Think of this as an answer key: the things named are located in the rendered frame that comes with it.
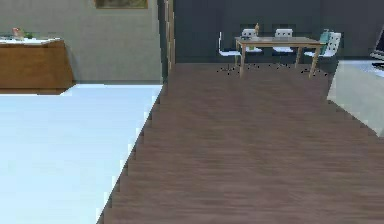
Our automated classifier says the light wooden door frame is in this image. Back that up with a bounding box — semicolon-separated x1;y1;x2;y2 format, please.
164;0;176;75

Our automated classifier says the pink and green small plant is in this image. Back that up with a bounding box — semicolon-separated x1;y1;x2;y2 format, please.
11;27;34;41

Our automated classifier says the dark laptop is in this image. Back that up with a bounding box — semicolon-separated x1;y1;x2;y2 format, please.
369;25;384;69

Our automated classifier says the white dining chair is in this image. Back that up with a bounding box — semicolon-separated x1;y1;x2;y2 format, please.
241;28;264;54
272;28;295;54
303;31;342;58
217;31;242;67

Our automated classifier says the teal bag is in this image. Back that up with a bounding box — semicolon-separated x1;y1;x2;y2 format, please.
319;29;331;56

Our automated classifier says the framed wall picture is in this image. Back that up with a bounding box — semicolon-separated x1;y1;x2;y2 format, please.
94;0;149;10

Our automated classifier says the brown wooden counter cabinet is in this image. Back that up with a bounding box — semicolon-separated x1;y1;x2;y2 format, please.
0;37;76;96

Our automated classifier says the light wooden dining table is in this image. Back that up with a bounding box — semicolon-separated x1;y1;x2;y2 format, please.
234;36;326;79

